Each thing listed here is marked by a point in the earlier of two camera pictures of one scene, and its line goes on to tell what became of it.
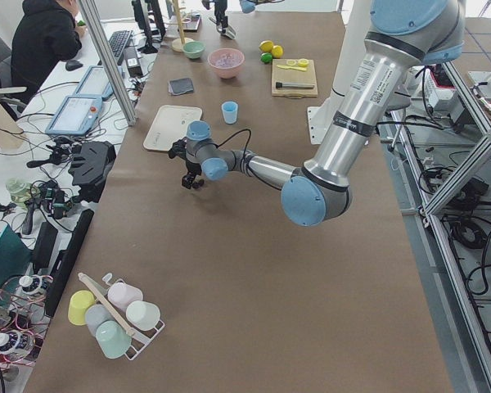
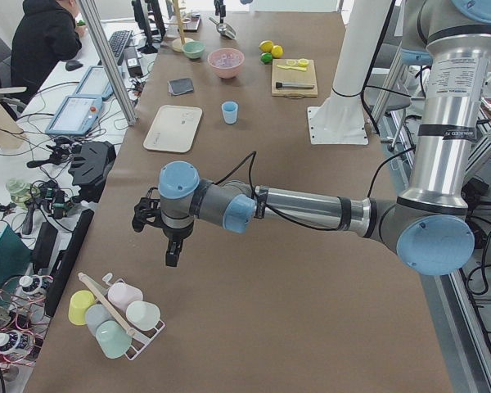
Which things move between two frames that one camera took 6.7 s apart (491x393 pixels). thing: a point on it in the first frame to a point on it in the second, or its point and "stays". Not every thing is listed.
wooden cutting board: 280,74 stays
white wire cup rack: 131,354 stays
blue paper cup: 230,111 stays
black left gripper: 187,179 to 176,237
